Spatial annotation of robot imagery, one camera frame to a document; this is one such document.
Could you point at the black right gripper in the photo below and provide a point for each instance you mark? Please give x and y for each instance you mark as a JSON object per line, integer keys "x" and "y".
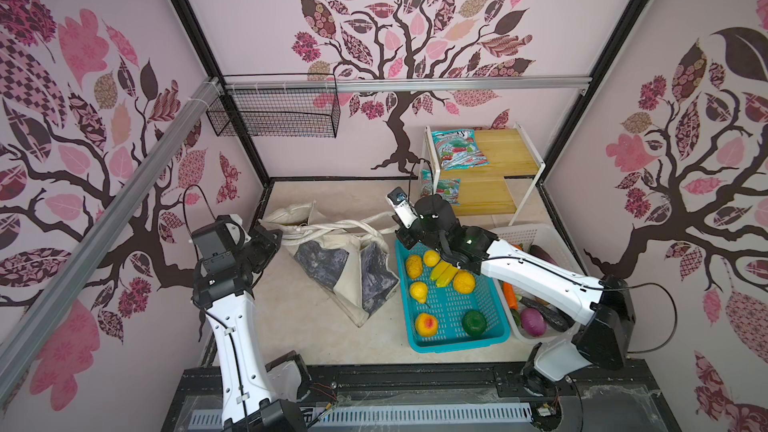
{"x": 404, "y": 233}

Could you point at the aluminium frame bar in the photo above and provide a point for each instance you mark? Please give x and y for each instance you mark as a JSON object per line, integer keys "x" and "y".
{"x": 45, "y": 314}
{"x": 408, "y": 84}

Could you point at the white wooden two-tier shelf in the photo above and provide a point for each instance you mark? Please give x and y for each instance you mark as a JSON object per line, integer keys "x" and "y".
{"x": 502, "y": 187}

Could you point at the cream canvas grocery bag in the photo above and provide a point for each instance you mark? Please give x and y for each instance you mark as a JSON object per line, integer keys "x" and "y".
{"x": 348, "y": 259}

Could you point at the aluminium frame bar left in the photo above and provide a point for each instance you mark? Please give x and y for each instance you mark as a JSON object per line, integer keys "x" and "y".
{"x": 45, "y": 314}

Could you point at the green bell pepper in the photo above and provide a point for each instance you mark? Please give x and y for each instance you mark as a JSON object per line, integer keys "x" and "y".
{"x": 474, "y": 323}

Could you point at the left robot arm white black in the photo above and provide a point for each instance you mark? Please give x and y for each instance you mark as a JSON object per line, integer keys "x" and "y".
{"x": 256, "y": 395}

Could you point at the purple eggplant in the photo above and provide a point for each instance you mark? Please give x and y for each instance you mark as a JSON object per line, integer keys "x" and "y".
{"x": 541, "y": 253}

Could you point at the black wire wall basket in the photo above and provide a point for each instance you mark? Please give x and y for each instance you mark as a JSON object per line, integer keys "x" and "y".
{"x": 303, "y": 105}

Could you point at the white slotted cable duct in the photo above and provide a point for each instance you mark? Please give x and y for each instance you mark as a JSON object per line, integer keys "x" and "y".
{"x": 389, "y": 417}

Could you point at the aluminium frame bar rear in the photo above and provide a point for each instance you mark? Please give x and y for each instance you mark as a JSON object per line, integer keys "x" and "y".
{"x": 408, "y": 84}

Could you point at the brownish yellow mango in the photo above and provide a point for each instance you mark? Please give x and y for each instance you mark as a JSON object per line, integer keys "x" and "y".
{"x": 414, "y": 266}

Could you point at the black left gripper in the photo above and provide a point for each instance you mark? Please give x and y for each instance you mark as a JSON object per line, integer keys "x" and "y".
{"x": 257, "y": 233}

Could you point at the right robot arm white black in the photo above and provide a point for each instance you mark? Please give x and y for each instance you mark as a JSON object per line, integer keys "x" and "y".
{"x": 600, "y": 314}

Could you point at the green white candy bag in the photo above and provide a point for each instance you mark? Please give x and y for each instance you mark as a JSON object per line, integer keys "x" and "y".
{"x": 458, "y": 149}
{"x": 448, "y": 189}

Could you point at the white plastic vegetable basket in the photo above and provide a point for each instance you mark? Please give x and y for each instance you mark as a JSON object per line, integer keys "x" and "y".
{"x": 546, "y": 237}

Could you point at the red yellow peach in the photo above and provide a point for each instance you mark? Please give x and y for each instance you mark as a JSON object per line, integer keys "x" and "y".
{"x": 426, "y": 325}

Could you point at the lower green white candy bag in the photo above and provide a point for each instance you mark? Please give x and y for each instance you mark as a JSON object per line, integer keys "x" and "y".
{"x": 448, "y": 189}

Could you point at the orange carrot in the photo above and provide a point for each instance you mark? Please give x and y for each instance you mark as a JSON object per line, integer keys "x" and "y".
{"x": 510, "y": 296}

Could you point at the teal plastic fruit basket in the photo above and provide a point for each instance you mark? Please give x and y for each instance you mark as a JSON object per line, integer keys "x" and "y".
{"x": 449, "y": 307}

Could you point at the purple red onion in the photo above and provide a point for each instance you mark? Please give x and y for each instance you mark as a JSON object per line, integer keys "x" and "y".
{"x": 533, "y": 322}

